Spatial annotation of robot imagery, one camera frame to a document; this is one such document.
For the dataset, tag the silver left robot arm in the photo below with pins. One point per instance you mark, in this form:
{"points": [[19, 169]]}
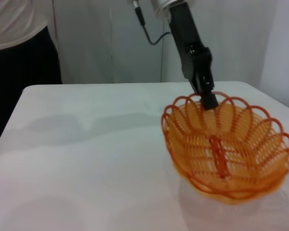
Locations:
{"points": [[163, 6]]}

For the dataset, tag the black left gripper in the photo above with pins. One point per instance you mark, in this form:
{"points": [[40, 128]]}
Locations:
{"points": [[185, 36]]}

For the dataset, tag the person in white shirt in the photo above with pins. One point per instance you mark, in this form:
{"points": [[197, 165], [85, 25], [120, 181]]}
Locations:
{"points": [[19, 72]]}

